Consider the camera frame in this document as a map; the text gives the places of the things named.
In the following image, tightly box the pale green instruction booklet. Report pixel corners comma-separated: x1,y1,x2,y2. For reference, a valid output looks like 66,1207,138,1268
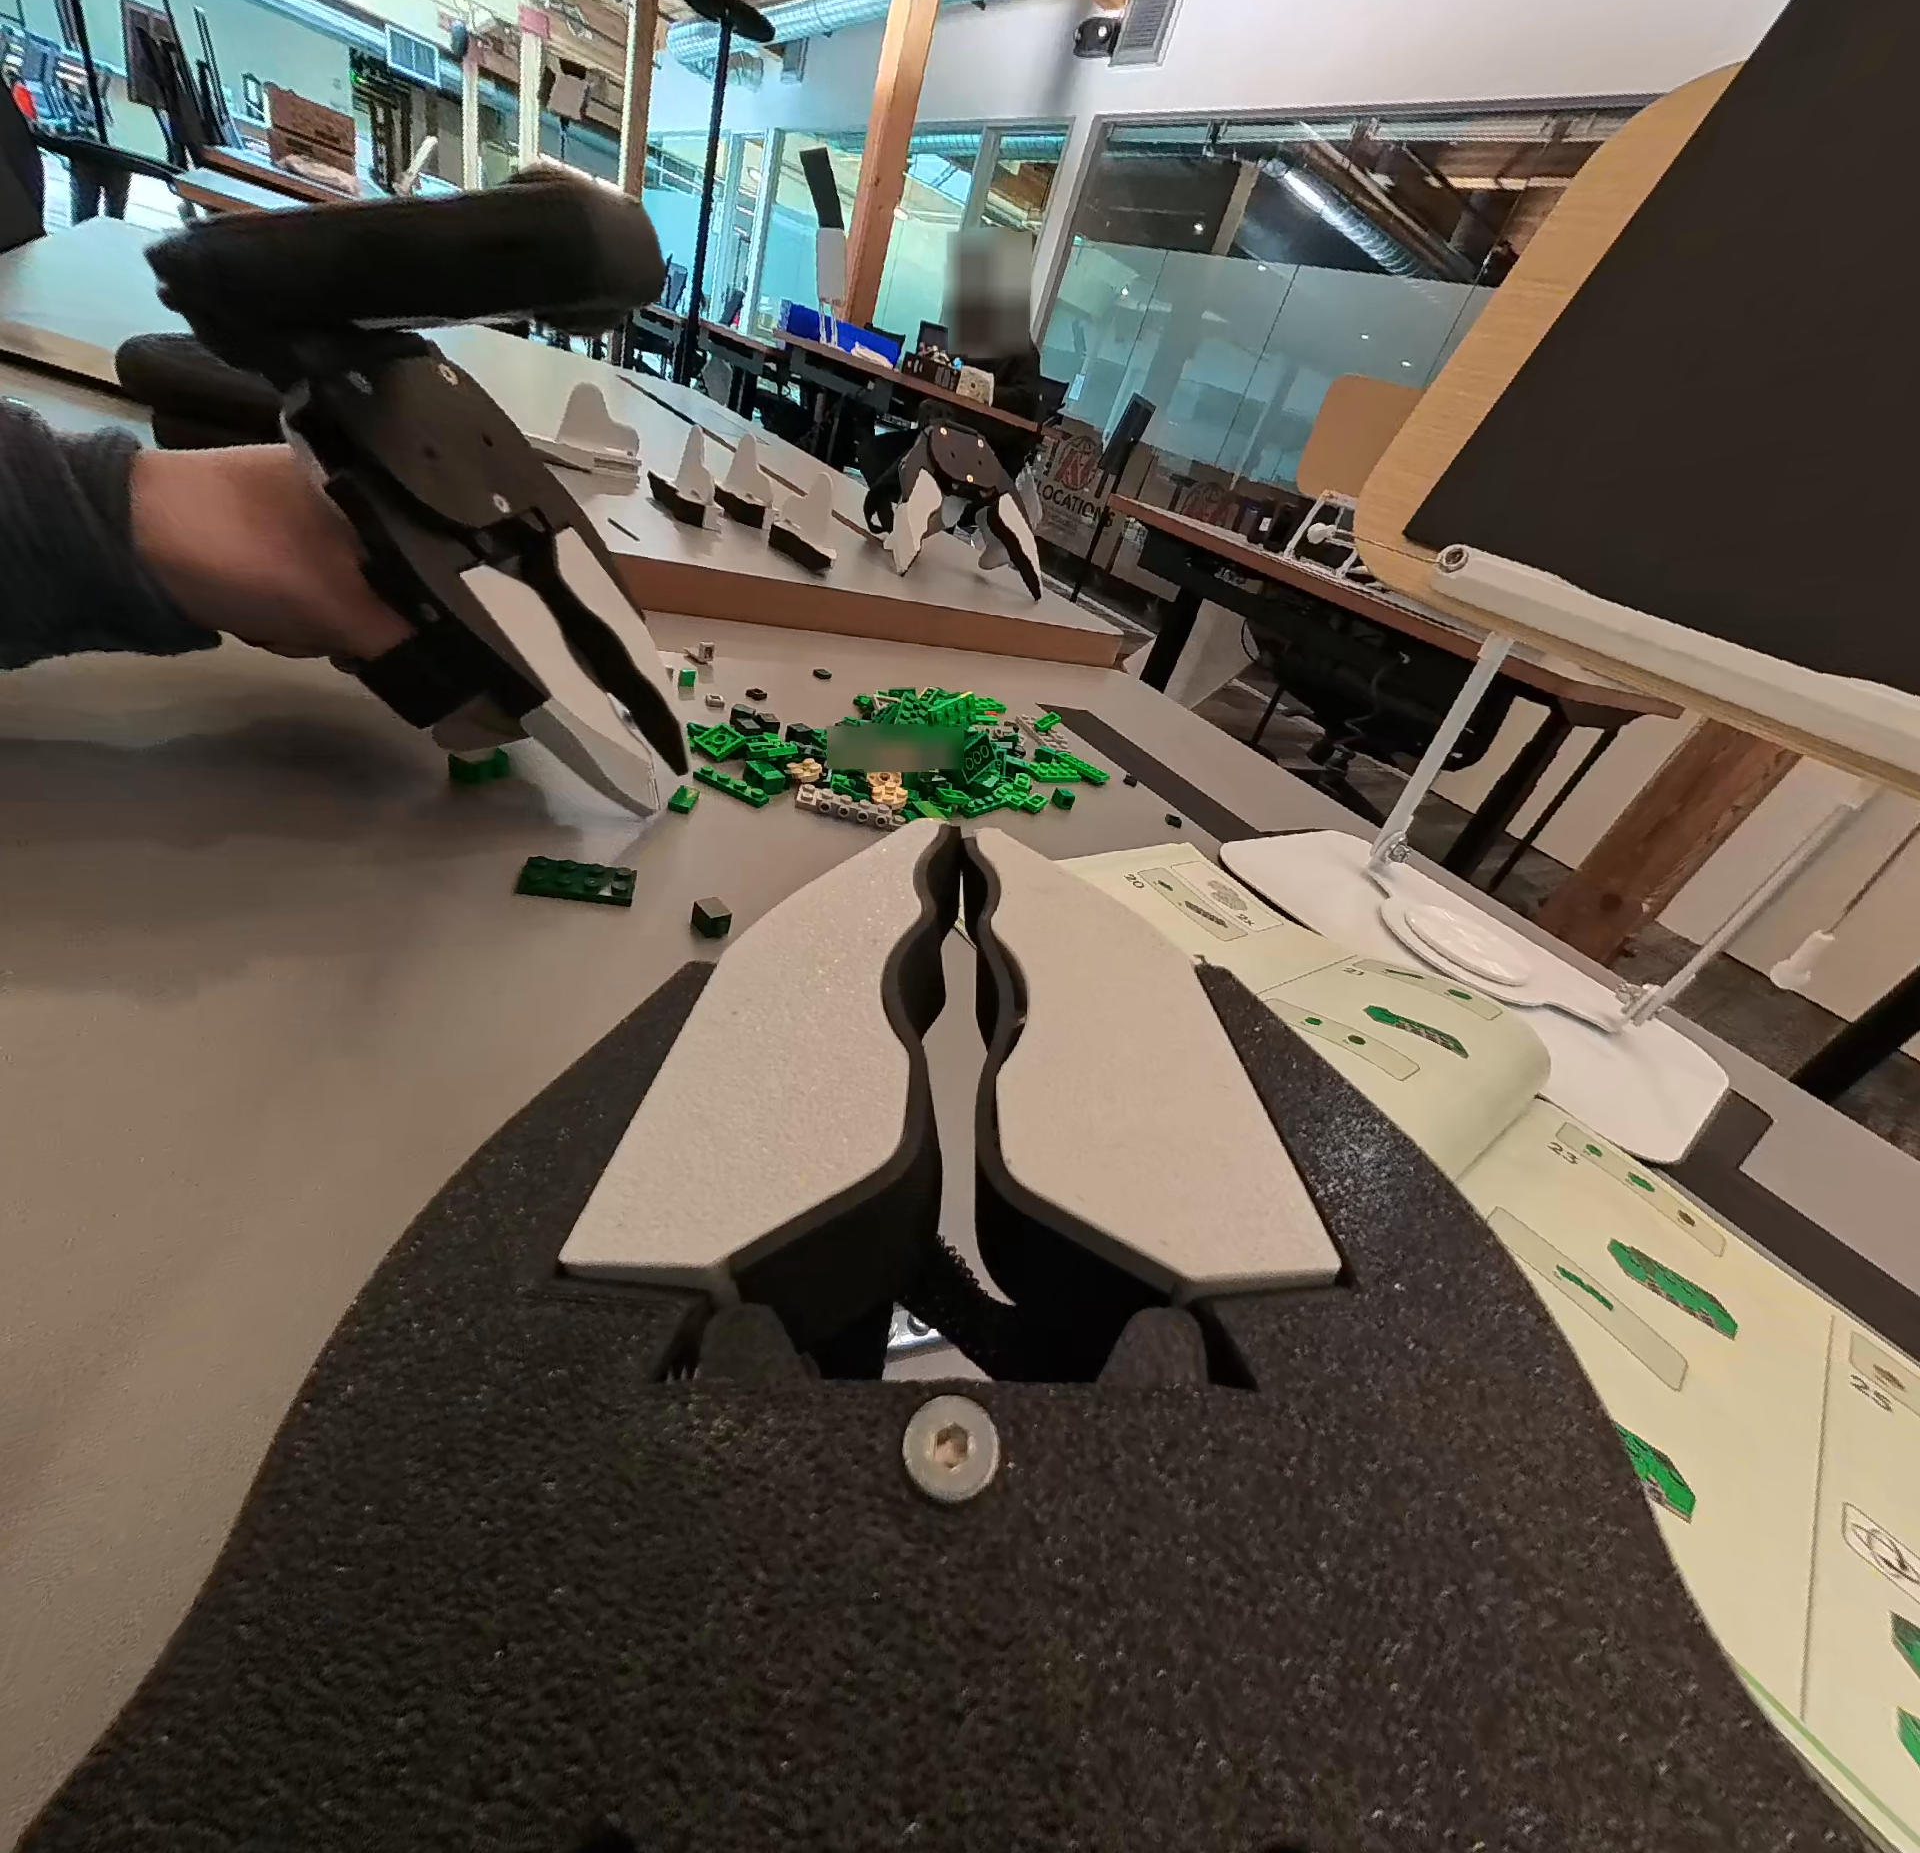
1057,842,1920,1853

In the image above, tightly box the wooden post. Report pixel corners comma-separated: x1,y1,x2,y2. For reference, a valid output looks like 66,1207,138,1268
1536,719,1803,962
843,0,957,329

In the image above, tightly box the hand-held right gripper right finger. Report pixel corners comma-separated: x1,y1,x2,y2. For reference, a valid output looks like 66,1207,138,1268
967,828,1343,1382

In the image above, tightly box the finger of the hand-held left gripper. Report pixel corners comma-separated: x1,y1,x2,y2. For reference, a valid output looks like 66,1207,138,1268
455,553,663,823
523,510,694,774

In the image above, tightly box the dark green long plate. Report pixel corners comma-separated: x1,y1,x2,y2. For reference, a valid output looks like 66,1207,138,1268
514,851,640,912

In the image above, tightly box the black floor lamp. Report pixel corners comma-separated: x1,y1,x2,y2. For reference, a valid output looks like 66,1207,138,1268
674,0,776,387

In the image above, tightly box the pile of green building bricks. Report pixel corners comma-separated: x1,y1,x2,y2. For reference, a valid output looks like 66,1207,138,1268
660,685,1112,832

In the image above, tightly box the person's left hand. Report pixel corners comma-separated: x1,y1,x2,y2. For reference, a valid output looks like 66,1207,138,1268
131,440,414,666

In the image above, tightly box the spare black grey gripper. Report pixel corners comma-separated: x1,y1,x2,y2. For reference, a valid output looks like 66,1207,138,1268
857,403,1045,603

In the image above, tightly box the brown top office table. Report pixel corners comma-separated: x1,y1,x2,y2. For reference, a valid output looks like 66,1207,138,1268
1110,494,1681,881

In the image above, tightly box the black office chair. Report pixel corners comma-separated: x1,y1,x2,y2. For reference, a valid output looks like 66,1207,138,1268
1245,594,1503,822

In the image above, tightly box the grey desk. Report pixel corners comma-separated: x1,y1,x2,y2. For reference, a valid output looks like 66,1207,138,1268
0,615,1920,1853

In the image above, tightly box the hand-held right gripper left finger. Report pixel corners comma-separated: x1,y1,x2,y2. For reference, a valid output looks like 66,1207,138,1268
557,822,961,1380

